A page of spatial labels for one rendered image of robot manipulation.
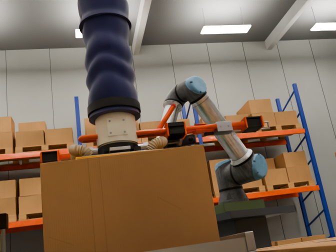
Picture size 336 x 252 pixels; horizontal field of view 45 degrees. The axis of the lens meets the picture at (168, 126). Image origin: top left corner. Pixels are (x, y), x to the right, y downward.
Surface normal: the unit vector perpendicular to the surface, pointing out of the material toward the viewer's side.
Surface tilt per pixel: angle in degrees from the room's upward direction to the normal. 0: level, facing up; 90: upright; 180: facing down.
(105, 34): 75
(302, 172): 90
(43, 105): 90
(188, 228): 90
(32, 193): 90
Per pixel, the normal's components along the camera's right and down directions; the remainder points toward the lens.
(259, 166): 0.70, -0.25
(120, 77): 0.51, -0.57
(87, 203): 0.07, -0.31
